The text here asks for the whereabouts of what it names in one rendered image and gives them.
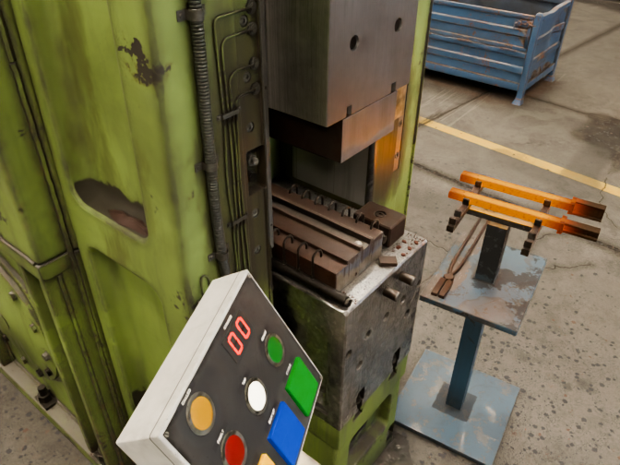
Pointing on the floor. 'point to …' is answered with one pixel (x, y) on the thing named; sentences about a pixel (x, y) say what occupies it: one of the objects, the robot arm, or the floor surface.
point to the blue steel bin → (498, 41)
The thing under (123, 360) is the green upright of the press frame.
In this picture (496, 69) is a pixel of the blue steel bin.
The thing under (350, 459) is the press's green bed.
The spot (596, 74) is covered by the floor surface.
